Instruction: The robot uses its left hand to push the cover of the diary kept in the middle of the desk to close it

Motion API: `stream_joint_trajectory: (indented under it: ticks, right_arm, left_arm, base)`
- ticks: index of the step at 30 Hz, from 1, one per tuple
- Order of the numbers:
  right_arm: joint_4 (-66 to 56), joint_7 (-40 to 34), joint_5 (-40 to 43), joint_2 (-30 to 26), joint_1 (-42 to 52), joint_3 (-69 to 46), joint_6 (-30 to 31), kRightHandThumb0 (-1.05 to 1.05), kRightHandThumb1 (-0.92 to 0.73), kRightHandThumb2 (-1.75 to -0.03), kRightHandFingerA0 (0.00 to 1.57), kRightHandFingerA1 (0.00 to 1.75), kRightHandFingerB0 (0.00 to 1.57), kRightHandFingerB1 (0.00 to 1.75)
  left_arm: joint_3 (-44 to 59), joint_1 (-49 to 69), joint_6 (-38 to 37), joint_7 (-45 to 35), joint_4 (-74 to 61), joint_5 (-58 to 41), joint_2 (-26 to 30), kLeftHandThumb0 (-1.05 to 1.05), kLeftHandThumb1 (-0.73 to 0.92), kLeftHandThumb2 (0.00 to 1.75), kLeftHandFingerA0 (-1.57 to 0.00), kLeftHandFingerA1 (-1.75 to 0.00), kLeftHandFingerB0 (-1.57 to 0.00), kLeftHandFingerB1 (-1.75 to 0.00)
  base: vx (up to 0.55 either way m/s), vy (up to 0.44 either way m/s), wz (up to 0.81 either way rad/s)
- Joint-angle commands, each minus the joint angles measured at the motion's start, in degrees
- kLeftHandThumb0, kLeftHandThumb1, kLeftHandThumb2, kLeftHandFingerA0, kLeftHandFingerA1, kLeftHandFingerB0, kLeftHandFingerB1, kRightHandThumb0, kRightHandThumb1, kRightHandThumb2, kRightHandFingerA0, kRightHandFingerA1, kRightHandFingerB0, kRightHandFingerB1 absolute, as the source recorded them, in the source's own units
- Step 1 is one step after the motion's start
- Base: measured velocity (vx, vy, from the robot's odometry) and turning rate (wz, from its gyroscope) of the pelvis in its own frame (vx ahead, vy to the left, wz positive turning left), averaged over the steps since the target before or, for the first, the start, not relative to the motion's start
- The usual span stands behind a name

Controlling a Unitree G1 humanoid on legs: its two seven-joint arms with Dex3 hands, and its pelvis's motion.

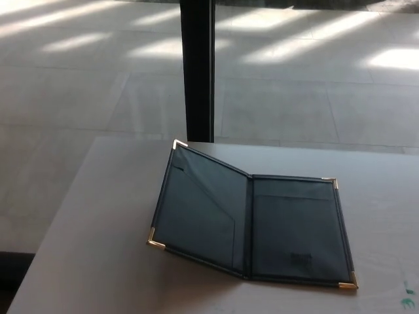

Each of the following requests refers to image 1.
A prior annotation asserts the dark blue USC diary folder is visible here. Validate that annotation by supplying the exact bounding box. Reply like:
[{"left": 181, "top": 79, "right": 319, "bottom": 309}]
[{"left": 145, "top": 139, "right": 359, "bottom": 291}]

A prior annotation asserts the black window frame post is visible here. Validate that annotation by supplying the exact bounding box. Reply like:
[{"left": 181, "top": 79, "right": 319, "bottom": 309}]
[{"left": 179, "top": 0, "right": 216, "bottom": 144}]

